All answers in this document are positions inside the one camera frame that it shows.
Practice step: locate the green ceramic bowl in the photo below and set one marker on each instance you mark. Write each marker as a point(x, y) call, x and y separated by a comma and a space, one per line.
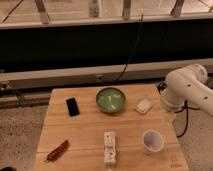
point(110, 100)

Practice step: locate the black eraser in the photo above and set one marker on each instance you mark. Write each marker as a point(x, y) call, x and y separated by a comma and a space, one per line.
point(72, 107)

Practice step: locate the white rectangular sponge block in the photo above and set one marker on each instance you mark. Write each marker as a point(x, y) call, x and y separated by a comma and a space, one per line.
point(143, 106)

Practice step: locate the white ceramic cup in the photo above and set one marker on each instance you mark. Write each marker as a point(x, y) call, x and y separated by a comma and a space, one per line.
point(152, 142)

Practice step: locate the white patterned box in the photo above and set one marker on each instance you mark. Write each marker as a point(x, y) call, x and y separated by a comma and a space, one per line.
point(109, 148)

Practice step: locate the brown red marker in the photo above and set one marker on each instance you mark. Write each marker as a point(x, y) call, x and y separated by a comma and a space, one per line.
point(56, 153)

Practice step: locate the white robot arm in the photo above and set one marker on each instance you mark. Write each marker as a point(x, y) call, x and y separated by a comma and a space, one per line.
point(187, 84)

